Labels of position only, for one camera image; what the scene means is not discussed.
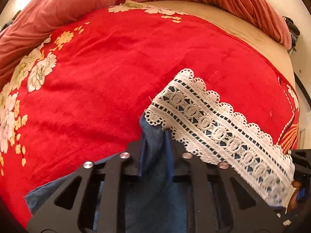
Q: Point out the right hand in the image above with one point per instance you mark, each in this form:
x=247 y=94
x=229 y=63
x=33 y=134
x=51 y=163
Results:
x=293 y=204

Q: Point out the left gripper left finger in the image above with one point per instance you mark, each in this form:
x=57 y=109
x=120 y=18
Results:
x=93 y=198

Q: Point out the red floral blanket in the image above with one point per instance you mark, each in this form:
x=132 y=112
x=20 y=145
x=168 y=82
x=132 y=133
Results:
x=81 y=94

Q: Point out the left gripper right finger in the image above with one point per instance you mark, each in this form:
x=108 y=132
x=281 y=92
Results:
x=217 y=197

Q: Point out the dark clothes pile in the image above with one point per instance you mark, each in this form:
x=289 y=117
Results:
x=294 y=32

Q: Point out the blue denim pants lace hem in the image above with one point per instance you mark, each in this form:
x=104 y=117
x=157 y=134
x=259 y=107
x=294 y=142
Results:
x=207 y=128

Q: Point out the salmon pink quilt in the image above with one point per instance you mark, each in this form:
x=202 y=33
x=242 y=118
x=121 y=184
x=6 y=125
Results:
x=40 y=18

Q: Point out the beige mattress sheet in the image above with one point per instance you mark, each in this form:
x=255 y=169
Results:
x=276 y=53

